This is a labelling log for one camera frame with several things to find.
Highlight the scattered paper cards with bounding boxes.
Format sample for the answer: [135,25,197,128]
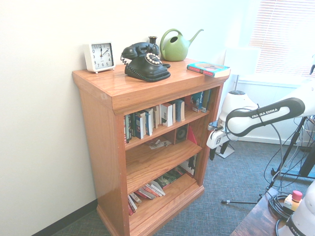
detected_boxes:
[147,138,172,150]

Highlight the thick white book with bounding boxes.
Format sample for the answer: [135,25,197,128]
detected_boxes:
[160,102,176,127]

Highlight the teal and red paperback book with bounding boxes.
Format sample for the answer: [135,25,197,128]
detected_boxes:
[186,61,231,78]

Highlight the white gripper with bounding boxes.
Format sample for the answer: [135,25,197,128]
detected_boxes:
[206,127,229,161]

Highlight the coiled black cable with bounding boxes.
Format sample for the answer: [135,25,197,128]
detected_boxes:
[268,191,294,220]

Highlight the white floor lamp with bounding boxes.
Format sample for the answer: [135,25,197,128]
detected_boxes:
[215,48,260,158]

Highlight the small black vase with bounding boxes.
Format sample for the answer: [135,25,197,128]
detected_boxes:
[148,35,159,54]

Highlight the wooden bookshelf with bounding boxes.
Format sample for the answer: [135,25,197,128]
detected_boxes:
[72,58,231,236]

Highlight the beige paperback book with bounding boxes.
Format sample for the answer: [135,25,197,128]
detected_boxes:
[151,105,161,129]

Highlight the red white striped book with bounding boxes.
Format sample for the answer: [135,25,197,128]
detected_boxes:
[127,192,143,216]

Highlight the black vintage rotary telephone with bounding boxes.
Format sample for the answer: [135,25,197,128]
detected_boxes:
[120,42,172,83]

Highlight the white window blinds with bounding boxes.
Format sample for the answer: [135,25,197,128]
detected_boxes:
[248,0,315,74]

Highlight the blue paperback book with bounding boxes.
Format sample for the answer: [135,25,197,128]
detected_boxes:
[144,109,154,137]

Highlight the red folder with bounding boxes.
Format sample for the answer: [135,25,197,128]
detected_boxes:
[187,125,198,146]

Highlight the dark blue white book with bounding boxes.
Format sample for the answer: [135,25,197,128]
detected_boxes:
[134,112,146,140]

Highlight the black tripod stand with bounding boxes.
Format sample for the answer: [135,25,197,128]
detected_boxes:
[220,115,315,205]

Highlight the small wooden speaker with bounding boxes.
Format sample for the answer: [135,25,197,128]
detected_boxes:
[175,123,189,145]

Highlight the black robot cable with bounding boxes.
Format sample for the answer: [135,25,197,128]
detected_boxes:
[255,103,284,187]

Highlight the dark green magazine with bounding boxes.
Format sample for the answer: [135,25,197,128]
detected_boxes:
[154,168,185,189]

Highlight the blue grey book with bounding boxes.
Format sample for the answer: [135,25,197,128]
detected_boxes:
[175,99,186,122]

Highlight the teal Thailand guidebook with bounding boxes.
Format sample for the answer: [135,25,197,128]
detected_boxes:
[191,89,212,113]

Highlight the dark green book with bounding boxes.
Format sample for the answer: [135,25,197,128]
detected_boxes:
[128,113,136,138]

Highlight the red and white book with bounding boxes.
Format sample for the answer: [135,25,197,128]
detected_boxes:
[134,180,166,200]

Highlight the green watering can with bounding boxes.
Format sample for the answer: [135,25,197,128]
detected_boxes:
[159,28,204,62]

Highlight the black and white book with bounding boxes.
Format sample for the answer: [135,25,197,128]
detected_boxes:
[181,154,198,178]

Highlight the red emergency stop button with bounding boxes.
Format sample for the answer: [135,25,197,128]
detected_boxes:
[283,190,304,212]

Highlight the white square alarm clock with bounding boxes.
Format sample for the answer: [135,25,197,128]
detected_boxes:
[83,41,116,74]

